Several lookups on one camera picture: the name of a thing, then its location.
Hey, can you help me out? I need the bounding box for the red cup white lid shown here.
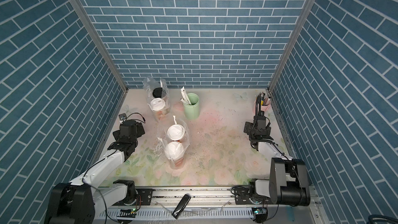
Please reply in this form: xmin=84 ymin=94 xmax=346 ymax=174
xmin=164 ymin=141 xmax=185 ymax=170
xmin=167 ymin=124 xmax=186 ymax=142

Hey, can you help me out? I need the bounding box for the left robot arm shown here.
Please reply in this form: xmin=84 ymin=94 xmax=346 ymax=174
xmin=44 ymin=119 xmax=145 ymax=224

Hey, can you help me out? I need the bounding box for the clear plastic carrier bag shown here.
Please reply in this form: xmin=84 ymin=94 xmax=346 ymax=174
xmin=143 ymin=76 xmax=171 ymax=122

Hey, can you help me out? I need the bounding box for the pink pen holder cup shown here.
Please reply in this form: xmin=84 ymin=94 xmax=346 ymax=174
xmin=253 ymin=94 xmax=271 ymax=115

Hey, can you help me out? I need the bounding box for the black remote on rail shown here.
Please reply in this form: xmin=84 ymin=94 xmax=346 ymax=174
xmin=172 ymin=194 xmax=191 ymax=219

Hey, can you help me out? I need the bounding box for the green straw holder cup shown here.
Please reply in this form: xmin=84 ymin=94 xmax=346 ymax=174
xmin=183 ymin=93 xmax=200 ymax=120

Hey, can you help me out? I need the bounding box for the orange cup white lid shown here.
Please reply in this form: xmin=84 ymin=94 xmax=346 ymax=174
xmin=149 ymin=98 xmax=170 ymax=121

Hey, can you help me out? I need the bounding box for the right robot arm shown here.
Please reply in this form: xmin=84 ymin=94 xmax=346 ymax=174
xmin=231 ymin=115 xmax=311 ymax=206

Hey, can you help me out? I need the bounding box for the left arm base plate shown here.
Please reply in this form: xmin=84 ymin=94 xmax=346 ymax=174
xmin=133 ymin=188 xmax=154 ymax=207

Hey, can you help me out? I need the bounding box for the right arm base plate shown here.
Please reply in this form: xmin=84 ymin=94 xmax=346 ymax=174
xmin=230 ymin=186 xmax=272 ymax=205

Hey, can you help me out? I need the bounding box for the aluminium front rail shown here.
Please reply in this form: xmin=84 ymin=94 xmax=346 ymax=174
xmin=66 ymin=185 xmax=321 ymax=207

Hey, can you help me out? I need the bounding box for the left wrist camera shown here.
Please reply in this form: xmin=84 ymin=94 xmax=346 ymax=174
xmin=118 ymin=113 xmax=127 ymax=123

